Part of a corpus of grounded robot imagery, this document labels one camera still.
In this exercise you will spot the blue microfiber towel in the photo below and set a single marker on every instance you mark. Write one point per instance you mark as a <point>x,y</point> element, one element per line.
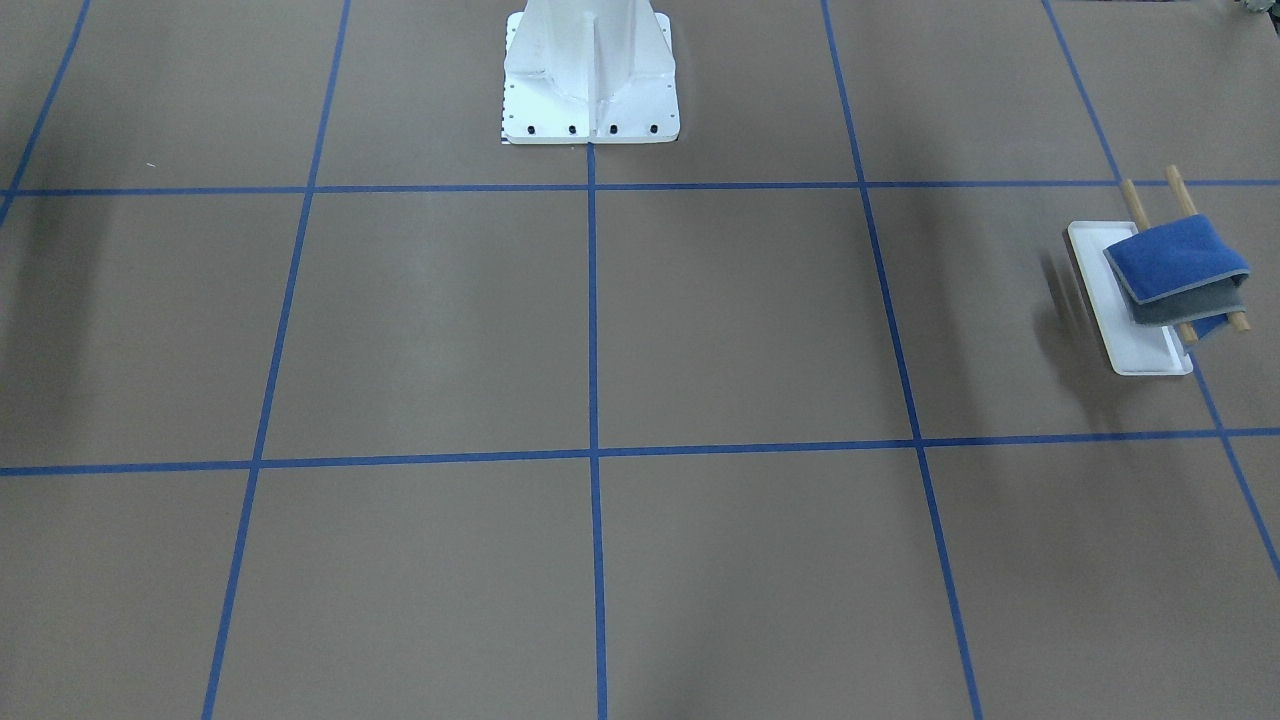
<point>1180,272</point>

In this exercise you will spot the white wooden towel rack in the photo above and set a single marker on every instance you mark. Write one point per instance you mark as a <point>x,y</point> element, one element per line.
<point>1132,350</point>

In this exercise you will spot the white pedestal column base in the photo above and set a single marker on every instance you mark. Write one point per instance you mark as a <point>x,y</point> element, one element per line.
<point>589,72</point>

